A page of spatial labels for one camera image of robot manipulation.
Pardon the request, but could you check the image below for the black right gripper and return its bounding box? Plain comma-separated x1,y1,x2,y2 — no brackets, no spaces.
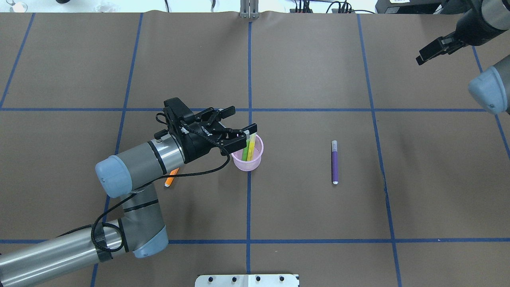
416,0,492,66

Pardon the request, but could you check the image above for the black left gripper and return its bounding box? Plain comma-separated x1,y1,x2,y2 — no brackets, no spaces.
155,98,257,163

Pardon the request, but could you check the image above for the yellow highlighter pen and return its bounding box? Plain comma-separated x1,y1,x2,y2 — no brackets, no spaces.
248,132,257,161

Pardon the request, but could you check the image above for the orange highlighter pen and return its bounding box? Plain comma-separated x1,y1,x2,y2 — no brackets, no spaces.
164,168,180,188

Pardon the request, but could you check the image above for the purple highlighter pen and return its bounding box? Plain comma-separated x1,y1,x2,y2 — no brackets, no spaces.
331,140,339,185

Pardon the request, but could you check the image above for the green highlighter pen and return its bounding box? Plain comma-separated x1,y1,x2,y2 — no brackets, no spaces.
241,136,251,161

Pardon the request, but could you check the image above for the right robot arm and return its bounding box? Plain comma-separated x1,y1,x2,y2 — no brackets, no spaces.
416,0,510,115

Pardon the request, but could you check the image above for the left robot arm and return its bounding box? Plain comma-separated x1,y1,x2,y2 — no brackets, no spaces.
1,96,141,286

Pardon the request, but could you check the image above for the dark brown box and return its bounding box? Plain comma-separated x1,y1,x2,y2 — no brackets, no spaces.
375,0,442,14

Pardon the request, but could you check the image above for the brown paper table mat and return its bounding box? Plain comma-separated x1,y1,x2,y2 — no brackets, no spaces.
0,11,510,287

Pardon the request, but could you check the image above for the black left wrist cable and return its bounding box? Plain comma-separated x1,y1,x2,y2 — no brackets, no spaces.
91,110,231,254

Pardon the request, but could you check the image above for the aluminium frame post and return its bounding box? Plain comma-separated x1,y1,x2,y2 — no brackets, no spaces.
240,0,260,20

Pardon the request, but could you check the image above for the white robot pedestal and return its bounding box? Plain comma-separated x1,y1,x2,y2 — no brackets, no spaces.
194,274,300,287

